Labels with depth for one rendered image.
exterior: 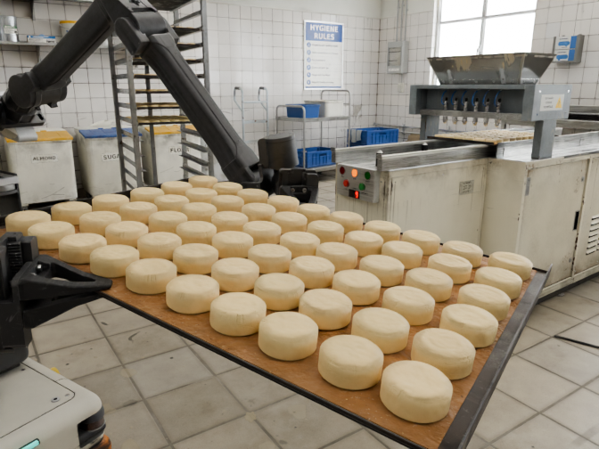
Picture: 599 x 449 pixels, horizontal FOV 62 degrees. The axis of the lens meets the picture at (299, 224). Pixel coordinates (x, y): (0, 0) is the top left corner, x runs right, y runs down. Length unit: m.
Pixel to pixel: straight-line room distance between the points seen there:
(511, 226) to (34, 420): 2.08
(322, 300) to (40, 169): 4.77
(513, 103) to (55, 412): 2.24
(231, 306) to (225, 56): 5.98
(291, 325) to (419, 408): 0.12
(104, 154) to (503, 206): 3.81
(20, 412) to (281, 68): 5.66
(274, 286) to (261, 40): 6.19
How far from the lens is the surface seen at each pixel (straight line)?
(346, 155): 2.30
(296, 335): 0.41
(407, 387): 0.37
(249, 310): 0.44
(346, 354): 0.40
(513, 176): 2.54
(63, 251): 0.60
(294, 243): 0.60
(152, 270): 0.52
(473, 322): 0.48
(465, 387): 0.43
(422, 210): 2.27
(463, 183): 2.47
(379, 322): 0.45
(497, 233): 2.63
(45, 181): 5.18
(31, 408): 1.71
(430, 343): 0.43
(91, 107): 5.85
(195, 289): 0.48
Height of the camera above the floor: 1.17
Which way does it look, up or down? 16 degrees down
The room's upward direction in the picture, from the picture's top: straight up
